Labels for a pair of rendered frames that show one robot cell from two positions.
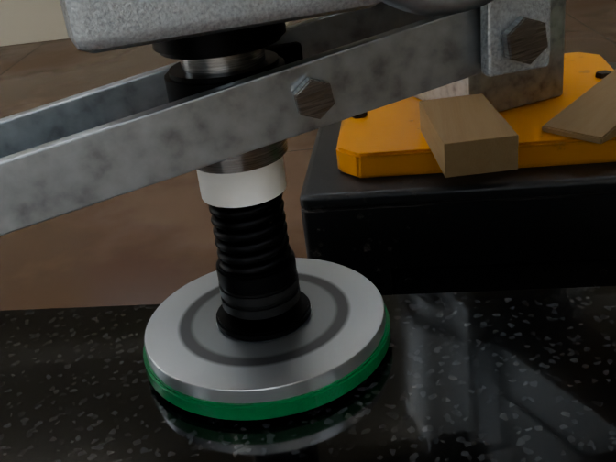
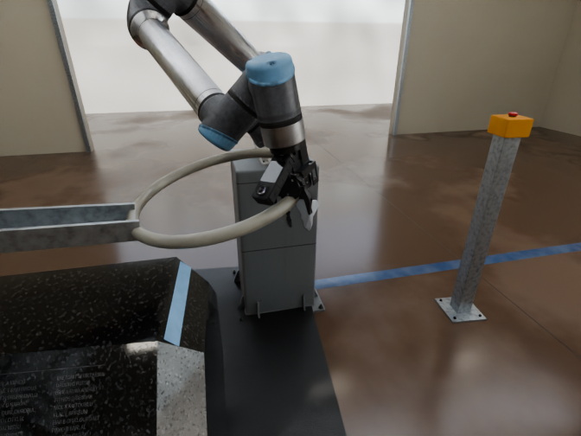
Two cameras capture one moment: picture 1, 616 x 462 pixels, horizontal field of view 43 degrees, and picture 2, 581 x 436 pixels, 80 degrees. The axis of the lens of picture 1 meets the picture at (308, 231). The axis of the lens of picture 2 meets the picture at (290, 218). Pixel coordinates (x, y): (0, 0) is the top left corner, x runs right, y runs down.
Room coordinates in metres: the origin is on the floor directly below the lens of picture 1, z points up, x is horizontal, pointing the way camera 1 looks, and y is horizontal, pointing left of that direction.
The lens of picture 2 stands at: (1.33, 0.64, 1.35)
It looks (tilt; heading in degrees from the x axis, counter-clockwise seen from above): 26 degrees down; 164
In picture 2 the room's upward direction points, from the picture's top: straight up
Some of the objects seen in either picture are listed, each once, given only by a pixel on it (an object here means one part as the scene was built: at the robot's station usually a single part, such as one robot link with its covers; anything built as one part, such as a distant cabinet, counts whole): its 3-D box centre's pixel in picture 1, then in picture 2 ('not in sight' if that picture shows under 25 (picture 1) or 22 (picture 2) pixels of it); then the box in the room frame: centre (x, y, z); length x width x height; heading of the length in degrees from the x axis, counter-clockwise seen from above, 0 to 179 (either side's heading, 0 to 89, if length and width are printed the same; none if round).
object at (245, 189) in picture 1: (240, 170); not in sight; (0.59, 0.05, 0.97); 0.07 x 0.07 x 0.04
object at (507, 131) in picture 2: not in sight; (482, 225); (0.11, 2.00, 0.54); 0.20 x 0.20 x 1.09; 81
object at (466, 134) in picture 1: (465, 132); not in sight; (1.07, -0.24, 0.81); 0.20 x 0.10 x 0.05; 179
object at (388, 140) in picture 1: (483, 104); not in sight; (1.31, -0.33, 0.76); 0.49 x 0.49 x 0.05; 81
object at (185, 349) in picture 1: (265, 320); not in sight; (0.59, 0.05, 0.83); 0.21 x 0.21 x 0.01
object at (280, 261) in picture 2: not in sight; (272, 229); (-0.35, 1.02, 0.43); 0.50 x 0.50 x 0.85; 87
